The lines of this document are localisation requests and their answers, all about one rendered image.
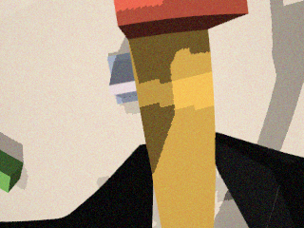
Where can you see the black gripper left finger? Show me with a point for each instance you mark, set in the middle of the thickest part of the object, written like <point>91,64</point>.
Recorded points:
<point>123,201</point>

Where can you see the green block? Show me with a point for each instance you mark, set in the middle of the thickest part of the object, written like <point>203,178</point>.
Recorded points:
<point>10,171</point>

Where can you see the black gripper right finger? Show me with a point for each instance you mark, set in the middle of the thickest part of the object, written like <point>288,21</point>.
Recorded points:
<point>267,185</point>

